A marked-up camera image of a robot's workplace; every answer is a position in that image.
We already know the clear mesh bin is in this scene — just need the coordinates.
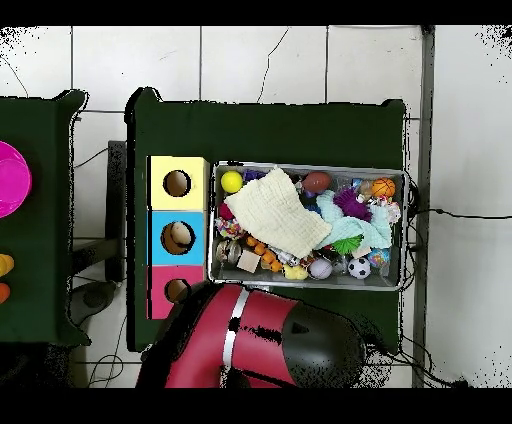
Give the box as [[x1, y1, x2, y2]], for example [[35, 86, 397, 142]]
[[207, 160, 409, 292]]

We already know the cream yellow cloth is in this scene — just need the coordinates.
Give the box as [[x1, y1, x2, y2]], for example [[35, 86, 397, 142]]
[[224, 167, 333, 260]]

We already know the yellow ball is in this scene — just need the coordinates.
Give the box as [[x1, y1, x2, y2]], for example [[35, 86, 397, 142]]
[[220, 170, 245, 194]]

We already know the small wooden block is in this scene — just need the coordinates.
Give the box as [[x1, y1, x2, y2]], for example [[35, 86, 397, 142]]
[[236, 250, 262, 273]]

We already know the brown toy football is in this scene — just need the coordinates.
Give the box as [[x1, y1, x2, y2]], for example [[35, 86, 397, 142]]
[[301, 171, 333, 194]]

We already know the white ball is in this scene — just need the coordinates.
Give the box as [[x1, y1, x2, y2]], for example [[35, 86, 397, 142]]
[[308, 257, 334, 281]]

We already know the green spiky ball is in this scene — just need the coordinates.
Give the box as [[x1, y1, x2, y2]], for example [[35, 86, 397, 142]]
[[331, 235, 363, 256]]

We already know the purple spiky toy with eyes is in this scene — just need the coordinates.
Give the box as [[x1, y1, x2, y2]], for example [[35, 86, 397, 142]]
[[333, 187, 373, 223]]

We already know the mint green cloth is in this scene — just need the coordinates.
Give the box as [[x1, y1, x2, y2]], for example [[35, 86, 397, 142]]
[[315, 189, 393, 251]]

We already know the small soccer ball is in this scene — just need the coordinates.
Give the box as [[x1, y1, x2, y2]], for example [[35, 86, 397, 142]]
[[347, 256, 373, 281]]

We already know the orange toy basketball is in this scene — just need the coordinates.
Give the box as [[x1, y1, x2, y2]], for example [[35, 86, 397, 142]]
[[371, 177, 397, 199]]

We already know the dark green side table cloth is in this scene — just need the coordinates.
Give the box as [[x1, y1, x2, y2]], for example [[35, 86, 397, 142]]
[[0, 89, 91, 348]]

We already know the magenta plate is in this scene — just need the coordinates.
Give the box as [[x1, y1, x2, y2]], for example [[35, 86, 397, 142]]
[[0, 140, 33, 219]]

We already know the black cable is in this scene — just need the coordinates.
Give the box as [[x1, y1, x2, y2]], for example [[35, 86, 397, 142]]
[[407, 207, 512, 221]]

